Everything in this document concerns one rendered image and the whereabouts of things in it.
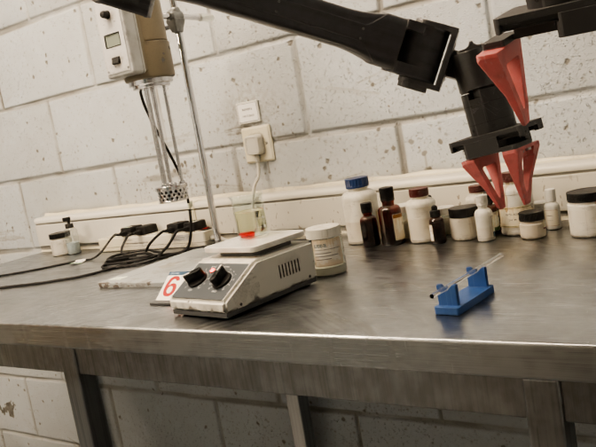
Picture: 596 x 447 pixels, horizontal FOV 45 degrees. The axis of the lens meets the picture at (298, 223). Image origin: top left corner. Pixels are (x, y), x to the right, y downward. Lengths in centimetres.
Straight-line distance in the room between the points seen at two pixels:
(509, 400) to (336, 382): 22
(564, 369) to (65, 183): 176
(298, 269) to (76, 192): 123
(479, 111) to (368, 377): 35
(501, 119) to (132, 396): 164
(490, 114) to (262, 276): 40
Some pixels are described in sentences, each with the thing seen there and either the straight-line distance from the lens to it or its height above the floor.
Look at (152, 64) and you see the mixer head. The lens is 146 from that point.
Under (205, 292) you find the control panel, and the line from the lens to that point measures 105.
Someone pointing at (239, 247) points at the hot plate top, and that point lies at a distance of 107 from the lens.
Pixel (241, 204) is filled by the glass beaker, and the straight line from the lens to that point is 112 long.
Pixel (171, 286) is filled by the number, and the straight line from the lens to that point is 123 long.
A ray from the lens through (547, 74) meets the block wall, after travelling 141.
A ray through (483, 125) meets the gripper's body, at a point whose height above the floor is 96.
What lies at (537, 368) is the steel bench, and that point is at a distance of 77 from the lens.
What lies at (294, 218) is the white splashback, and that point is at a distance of 164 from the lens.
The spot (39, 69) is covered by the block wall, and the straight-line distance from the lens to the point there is 229.
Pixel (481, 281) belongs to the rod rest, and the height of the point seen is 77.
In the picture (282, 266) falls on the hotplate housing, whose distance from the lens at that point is 108.
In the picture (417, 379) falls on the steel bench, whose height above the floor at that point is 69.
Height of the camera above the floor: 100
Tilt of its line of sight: 8 degrees down
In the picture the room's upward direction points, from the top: 10 degrees counter-clockwise
